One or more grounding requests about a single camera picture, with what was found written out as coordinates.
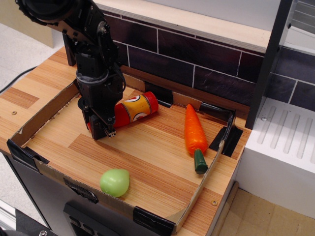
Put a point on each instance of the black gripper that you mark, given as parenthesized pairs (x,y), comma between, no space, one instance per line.
(102,90)

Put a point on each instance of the red hot sauce bottle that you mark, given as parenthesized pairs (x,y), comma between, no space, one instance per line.
(118,114)

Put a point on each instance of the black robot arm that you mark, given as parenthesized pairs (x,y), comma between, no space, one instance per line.
(89,46)

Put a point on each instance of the cardboard fence with black tape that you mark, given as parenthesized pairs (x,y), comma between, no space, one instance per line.
(60,163)

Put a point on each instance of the green toy pear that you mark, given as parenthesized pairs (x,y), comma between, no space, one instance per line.
(115,182)

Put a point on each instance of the black toy oven panel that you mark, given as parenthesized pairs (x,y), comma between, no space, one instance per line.
(98,221)

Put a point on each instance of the orange toy carrot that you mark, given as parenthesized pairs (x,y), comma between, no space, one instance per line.
(195,139)

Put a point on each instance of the light wooden shelf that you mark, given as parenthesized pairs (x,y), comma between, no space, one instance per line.
(226,32)

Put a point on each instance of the white toy sink drainboard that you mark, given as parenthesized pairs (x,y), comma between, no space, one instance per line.
(278,162)

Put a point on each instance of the black vertical post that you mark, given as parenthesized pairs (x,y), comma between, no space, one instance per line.
(277,39)

